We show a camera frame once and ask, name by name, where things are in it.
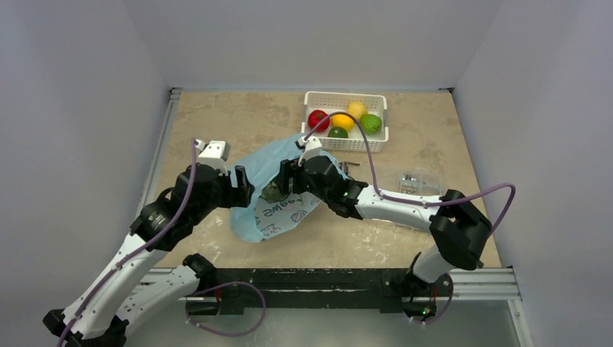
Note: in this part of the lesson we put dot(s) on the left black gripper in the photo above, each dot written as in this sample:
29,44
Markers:
238,196

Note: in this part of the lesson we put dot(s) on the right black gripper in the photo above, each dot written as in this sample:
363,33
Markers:
297,174

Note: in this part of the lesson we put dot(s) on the dark green fake broccoli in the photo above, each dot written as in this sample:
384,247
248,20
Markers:
272,194

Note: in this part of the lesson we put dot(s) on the blue printed plastic bag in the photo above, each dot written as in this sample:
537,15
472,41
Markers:
270,212

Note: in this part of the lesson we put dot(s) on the red fake apple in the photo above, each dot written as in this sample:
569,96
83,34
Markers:
318,121

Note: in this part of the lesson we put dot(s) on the yellow fake lemon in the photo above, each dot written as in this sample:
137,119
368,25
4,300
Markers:
342,120

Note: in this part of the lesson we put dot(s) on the yellow fake fruit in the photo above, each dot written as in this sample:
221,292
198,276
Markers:
357,109

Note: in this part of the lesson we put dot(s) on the bumpy light green fruit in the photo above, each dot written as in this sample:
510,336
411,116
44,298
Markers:
371,124

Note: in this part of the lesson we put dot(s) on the green fake fruit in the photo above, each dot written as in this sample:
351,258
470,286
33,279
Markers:
338,133

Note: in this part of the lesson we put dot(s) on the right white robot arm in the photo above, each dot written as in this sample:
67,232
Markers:
459,229

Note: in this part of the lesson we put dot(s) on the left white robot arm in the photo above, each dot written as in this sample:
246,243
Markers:
109,311

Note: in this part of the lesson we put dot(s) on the dark metal faucet tap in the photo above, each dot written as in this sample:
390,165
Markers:
344,166

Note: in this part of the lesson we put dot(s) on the white perforated plastic basket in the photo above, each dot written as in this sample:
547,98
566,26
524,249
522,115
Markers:
354,118

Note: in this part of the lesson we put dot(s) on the clear plastic screw box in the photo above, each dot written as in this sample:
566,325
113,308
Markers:
416,184

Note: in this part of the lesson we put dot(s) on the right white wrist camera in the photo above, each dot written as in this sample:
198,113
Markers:
310,147

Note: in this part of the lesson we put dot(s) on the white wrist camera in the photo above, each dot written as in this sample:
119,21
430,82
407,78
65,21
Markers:
214,154
310,147

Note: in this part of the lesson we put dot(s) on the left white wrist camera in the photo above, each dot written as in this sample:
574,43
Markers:
214,154

